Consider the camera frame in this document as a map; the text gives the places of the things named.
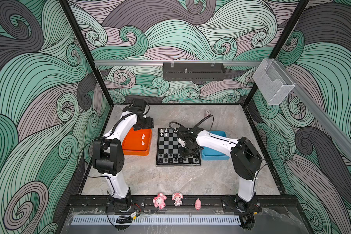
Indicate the pink hat doll figurine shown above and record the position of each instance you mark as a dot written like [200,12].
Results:
[177,198]

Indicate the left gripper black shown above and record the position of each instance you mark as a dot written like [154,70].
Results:
[149,124]

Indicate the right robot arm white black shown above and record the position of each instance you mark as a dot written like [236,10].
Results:
[245,158]

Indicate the clear plastic wall box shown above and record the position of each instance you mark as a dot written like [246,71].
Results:
[273,81]

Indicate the black white chessboard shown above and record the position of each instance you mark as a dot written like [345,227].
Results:
[167,151]

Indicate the blue plastic bin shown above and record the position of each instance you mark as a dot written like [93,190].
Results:
[214,145]

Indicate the aluminium rail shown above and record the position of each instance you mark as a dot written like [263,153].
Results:
[136,62]
[315,100]

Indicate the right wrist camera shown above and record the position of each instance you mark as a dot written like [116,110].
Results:
[183,132]

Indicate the black hanging tray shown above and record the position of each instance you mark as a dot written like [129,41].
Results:
[195,72]

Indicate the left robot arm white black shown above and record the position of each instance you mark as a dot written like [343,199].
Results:
[108,156]

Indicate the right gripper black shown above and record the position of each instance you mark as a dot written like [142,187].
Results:
[184,154]

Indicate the orange plastic bin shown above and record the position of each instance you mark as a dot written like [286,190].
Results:
[132,142]

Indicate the small pink pig figurine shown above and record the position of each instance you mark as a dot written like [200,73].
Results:
[198,204]

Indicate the aluminium rail right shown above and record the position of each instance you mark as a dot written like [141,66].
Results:
[315,100]

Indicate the pink big-eared figurine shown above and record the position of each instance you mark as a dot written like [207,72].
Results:
[159,201]

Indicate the white slotted cable duct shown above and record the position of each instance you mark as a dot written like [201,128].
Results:
[159,220]

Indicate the aluminium rail back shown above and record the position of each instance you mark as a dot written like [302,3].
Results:
[136,62]

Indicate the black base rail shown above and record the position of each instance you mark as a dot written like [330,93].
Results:
[225,203]

